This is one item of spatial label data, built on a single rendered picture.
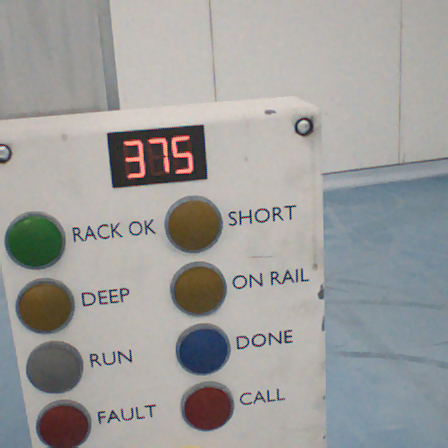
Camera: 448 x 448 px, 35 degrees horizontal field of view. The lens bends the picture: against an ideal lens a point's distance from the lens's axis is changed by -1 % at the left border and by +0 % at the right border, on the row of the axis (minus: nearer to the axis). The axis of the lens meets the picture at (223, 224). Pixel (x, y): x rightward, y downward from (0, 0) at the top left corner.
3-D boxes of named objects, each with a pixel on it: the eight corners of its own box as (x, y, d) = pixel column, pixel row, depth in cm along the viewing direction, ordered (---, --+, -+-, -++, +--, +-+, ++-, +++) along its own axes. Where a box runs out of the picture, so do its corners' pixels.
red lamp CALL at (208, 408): (234, 430, 40) (232, 387, 39) (186, 436, 40) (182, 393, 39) (232, 422, 41) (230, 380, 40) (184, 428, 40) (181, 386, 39)
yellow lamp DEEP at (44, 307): (75, 332, 37) (68, 282, 36) (21, 338, 36) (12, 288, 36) (75, 325, 37) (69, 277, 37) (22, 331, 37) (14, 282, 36)
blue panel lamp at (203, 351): (231, 373, 39) (228, 328, 38) (181, 380, 38) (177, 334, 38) (229, 366, 40) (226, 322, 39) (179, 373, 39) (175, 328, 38)
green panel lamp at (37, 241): (66, 267, 36) (58, 215, 35) (10, 273, 35) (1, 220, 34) (67, 261, 36) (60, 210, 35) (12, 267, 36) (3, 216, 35)
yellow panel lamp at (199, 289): (227, 314, 38) (224, 265, 37) (175, 320, 37) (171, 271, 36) (225, 308, 38) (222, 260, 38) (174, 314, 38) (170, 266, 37)
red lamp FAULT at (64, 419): (91, 449, 39) (85, 406, 38) (41, 456, 39) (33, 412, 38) (92, 440, 40) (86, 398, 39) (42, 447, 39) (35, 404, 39)
